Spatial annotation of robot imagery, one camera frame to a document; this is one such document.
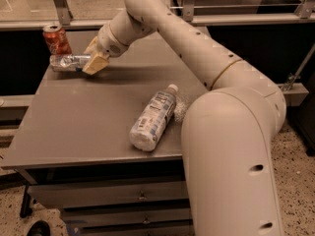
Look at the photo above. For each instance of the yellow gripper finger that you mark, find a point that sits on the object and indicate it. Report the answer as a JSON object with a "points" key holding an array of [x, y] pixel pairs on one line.
{"points": [[91, 47], [97, 62]]}

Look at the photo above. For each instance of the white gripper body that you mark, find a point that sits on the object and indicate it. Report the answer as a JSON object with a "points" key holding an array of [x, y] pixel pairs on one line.
{"points": [[107, 42]]}

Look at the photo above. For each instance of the silver redbull can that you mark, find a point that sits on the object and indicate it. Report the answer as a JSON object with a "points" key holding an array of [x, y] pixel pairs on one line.
{"points": [[69, 62]]}

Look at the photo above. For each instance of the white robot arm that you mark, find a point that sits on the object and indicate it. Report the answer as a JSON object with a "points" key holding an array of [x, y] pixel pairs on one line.
{"points": [[226, 133]]}

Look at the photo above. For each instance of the red coke can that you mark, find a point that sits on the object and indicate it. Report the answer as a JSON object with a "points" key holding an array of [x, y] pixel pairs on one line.
{"points": [[56, 39]]}

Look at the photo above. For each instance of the clear plastic water bottle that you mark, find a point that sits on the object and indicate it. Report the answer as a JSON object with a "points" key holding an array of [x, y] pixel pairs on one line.
{"points": [[149, 127]]}

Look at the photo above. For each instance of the grey drawer cabinet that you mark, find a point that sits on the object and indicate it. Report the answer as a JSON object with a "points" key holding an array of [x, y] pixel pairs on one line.
{"points": [[73, 146]]}

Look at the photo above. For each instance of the grey metal railing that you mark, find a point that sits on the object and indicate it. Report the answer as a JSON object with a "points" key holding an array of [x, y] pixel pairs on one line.
{"points": [[92, 14]]}

